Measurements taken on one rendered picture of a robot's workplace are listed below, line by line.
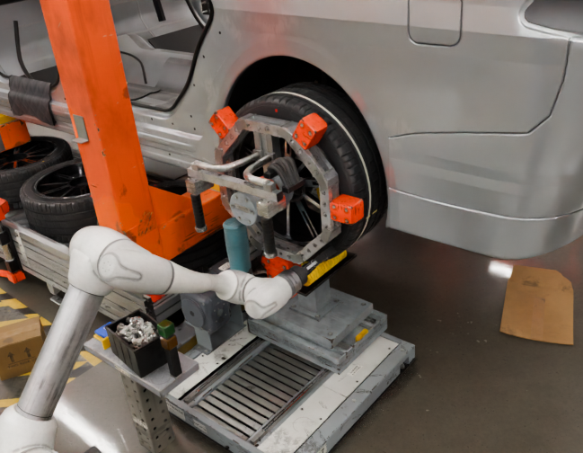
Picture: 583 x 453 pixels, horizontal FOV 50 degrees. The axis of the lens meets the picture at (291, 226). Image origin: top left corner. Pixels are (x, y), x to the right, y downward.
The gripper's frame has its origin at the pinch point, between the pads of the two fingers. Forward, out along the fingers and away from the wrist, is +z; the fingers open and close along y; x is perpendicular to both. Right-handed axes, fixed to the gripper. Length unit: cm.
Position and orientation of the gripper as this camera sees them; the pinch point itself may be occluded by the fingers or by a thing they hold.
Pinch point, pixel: (328, 253)
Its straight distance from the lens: 231.0
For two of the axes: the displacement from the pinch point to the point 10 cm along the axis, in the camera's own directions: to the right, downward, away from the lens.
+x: -6.0, -7.9, 0.8
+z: 6.3, -4.2, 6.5
